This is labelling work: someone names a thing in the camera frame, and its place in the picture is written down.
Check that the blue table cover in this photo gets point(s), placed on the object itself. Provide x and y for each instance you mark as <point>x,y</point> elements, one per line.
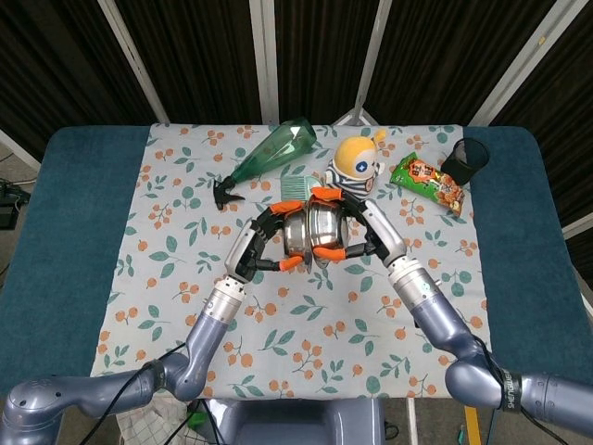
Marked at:
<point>79,232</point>

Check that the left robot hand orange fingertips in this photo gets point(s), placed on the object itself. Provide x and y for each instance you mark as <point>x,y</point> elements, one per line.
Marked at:
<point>241,252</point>

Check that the left robot arm grey-blue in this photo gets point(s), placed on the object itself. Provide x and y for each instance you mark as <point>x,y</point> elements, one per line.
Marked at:
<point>204,343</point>

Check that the white checked cloth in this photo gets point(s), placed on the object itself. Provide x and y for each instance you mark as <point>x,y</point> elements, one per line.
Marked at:
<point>139,426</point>

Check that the green spray bottle black trigger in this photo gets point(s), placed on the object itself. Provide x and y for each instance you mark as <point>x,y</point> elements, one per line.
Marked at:
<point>273,150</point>

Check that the floral tablecloth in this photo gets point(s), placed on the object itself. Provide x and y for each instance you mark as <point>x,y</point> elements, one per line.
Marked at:
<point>324,334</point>

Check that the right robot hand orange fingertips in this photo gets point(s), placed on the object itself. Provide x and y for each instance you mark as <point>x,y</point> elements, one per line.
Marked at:
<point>387,232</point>

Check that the black mesh cup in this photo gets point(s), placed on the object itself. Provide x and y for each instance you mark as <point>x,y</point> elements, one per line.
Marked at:
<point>465,162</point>

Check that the white table leg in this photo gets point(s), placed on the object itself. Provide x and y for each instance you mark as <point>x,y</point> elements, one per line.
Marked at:
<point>412,422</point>

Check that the green plastic comb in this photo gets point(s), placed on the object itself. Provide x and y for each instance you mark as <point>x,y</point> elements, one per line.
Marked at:
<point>296,187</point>

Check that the right robot arm grey-blue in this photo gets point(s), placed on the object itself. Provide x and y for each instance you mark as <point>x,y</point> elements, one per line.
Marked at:
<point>440,324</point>

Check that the green clip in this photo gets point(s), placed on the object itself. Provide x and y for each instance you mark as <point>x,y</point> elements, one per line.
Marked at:
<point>197,419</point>

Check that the white partition post with foot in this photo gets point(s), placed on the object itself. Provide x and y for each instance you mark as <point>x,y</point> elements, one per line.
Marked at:
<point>368,60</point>

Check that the black floor device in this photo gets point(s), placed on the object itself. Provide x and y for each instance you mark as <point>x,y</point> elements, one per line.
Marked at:
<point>9,206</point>

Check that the yellow plush toy striped shirt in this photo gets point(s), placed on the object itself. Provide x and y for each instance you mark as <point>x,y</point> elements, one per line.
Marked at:
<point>354,160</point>

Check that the steel bowl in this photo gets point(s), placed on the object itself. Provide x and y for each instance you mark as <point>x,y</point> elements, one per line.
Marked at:
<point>329,227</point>
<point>294,236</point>

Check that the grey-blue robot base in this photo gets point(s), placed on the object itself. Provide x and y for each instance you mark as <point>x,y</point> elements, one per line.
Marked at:
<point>296,424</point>

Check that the green snack bag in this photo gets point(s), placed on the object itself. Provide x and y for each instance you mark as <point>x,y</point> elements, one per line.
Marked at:
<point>426,183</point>

